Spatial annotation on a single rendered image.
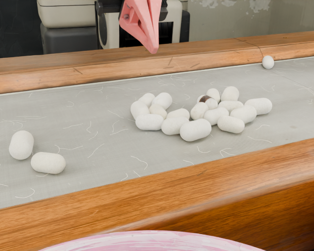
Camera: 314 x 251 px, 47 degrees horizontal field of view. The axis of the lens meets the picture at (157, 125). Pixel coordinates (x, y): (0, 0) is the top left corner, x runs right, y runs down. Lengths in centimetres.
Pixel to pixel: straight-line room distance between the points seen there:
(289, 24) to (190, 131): 257
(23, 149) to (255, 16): 275
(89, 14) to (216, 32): 167
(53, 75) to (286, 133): 34
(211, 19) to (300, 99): 230
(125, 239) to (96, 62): 40
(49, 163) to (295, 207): 21
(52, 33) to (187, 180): 109
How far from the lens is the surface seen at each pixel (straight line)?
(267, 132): 43
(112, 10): 52
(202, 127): 38
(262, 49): 73
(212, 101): 45
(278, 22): 301
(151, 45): 46
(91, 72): 58
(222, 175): 29
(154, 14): 47
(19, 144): 36
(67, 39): 132
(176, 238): 22
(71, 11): 131
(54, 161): 33
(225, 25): 288
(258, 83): 59
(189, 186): 27
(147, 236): 22
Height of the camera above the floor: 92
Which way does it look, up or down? 25 degrees down
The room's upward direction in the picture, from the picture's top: 1 degrees clockwise
